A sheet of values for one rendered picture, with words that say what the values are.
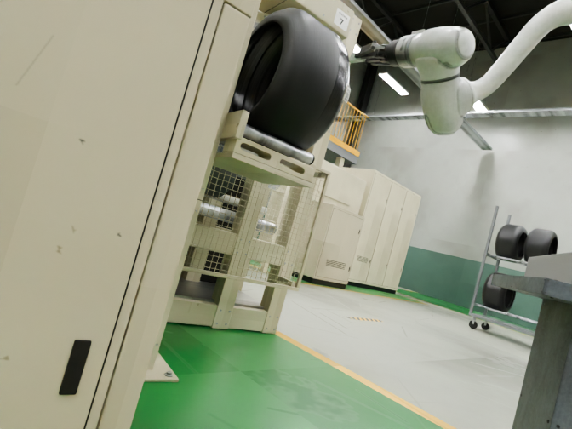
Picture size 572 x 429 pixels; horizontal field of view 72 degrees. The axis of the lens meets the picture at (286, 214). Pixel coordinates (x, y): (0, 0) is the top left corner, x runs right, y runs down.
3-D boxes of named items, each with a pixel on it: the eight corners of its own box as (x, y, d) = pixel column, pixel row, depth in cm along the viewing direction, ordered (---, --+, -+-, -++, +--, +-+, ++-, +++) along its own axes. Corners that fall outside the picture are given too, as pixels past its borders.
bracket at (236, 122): (235, 136, 131) (243, 109, 132) (191, 141, 164) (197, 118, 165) (243, 140, 133) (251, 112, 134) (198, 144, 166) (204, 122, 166)
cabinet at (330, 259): (311, 283, 597) (334, 204, 604) (287, 274, 637) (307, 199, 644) (346, 289, 659) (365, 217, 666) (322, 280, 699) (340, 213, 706)
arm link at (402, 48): (415, 26, 109) (399, 29, 114) (403, 58, 110) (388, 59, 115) (434, 42, 114) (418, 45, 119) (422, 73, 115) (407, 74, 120)
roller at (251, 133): (242, 119, 136) (236, 121, 140) (238, 132, 136) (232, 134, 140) (316, 154, 156) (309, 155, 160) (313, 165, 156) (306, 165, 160)
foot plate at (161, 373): (95, 381, 119) (97, 374, 120) (82, 346, 141) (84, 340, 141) (178, 382, 135) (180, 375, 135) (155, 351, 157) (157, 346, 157)
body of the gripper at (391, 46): (417, 47, 119) (394, 49, 126) (400, 32, 114) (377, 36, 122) (408, 71, 119) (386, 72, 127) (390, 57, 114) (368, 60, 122)
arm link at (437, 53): (404, 35, 108) (409, 83, 113) (454, 27, 95) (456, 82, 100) (431, 25, 112) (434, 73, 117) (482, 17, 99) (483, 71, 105)
